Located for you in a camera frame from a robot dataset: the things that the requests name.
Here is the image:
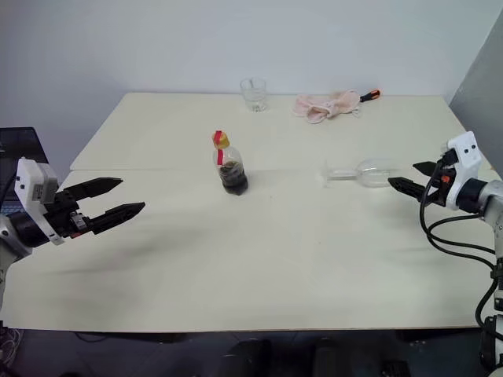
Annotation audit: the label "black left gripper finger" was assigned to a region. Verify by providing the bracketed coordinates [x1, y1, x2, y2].
[83, 202, 146, 236]
[72, 178, 124, 202]

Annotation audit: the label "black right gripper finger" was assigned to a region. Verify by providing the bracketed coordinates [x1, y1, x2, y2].
[387, 176, 426, 203]
[412, 160, 438, 178]

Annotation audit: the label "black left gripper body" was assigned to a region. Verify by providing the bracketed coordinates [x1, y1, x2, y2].
[42, 187, 94, 240]

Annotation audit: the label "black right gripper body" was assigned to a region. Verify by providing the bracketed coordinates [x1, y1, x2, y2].
[423, 158, 457, 208]

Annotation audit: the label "clear wine glass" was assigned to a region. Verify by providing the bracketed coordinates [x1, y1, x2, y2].
[319, 157, 404, 190]

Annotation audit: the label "dark laptop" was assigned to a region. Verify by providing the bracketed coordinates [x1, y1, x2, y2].
[0, 126, 51, 215]

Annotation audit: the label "pink cloth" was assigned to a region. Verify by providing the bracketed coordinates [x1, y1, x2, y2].
[295, 89, 362, 126]

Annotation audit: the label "clear glass tumbler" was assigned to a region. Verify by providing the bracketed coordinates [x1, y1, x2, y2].
[239, 76, 270, 114]

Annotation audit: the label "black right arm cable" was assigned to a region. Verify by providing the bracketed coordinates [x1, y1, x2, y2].
[419, 156, 497, 328]

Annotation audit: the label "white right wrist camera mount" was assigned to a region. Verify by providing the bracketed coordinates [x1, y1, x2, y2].
[439, 131, 483, 211]

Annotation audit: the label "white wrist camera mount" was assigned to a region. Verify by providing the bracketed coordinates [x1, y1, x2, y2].
[14, 156, 66, 247]
[439, 131, 483, 211]

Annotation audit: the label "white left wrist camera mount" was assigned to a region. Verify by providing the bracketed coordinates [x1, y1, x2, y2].
[14, 156, 66, 247]

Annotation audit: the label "tangled light cables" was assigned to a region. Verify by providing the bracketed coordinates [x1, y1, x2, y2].
[0, 327, 25, 359]

